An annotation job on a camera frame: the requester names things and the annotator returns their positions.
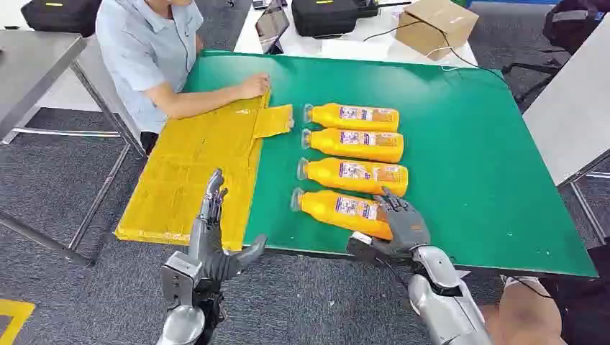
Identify black equipment case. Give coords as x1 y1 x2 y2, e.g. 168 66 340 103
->
291 0 381 39

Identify black cable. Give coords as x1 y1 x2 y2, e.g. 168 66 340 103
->
363 19 506 82

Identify grey metal table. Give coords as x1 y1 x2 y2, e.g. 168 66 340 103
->
0 30 147 267
522 14 610 246

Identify white cable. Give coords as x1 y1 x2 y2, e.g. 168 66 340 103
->
425 45 465 73

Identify orange drink bottle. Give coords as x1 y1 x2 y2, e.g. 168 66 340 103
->
290 187 396 242
296 157 409 198
303 102 400 133
301 127 405 165

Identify white table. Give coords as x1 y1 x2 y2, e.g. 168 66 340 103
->
233 0 479 68

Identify cardboard box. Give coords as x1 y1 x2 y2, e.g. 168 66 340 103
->
394 0 480 61

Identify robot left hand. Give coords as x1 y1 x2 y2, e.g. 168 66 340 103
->
187 168 268 282

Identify black bag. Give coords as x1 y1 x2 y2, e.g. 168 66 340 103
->
20 0 102 38

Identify person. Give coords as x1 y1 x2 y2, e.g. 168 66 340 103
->
95 0 273 156
481 245 610 345

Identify person's right hand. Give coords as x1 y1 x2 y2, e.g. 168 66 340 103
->
238 73 272 101

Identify green table mat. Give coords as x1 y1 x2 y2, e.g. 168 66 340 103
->
183 50 599 279

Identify black office chair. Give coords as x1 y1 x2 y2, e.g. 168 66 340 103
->
500 0 610 105

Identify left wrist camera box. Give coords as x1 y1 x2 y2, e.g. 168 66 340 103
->
160 251 204 307

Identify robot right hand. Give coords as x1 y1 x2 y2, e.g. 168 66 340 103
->
346 187 432 263

